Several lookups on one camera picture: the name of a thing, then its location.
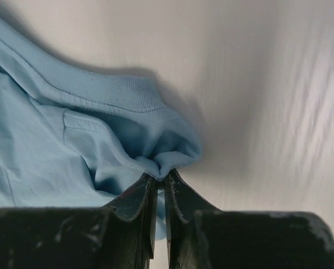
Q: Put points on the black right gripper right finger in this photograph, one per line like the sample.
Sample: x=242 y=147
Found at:
x=199 y=235

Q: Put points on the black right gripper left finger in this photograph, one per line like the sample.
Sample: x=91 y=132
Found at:
x=120 y=234

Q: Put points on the light blue printed t-shirt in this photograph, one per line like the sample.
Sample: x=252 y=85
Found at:
x=75 y=138

